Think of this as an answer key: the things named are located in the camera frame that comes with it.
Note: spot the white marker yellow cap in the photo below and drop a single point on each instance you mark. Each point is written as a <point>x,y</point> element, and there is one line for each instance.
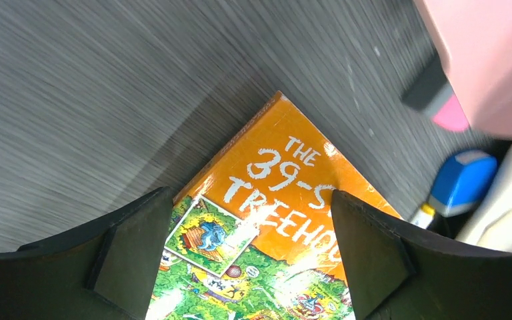
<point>424,216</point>

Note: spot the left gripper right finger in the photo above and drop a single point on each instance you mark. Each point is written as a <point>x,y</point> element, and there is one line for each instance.
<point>396,270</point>

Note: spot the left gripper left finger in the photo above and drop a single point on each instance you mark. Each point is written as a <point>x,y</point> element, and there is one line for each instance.
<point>103,269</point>

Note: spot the blue pencil sharpener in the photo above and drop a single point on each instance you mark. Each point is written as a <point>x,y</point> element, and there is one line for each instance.
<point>462,182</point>

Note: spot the orange treehouse book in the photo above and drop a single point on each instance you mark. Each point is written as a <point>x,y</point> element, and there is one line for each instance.
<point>251,235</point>

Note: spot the pink eraser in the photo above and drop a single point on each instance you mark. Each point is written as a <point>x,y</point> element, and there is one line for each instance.
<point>432,95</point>

